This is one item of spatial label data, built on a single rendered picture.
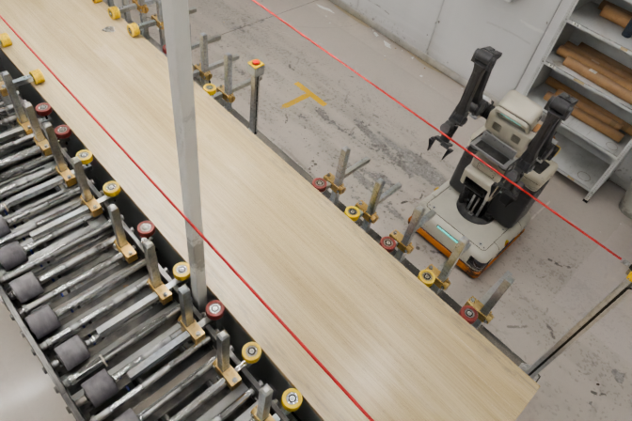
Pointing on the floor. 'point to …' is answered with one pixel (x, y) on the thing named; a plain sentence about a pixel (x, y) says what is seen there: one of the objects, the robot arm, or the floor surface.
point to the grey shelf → (581, 17)
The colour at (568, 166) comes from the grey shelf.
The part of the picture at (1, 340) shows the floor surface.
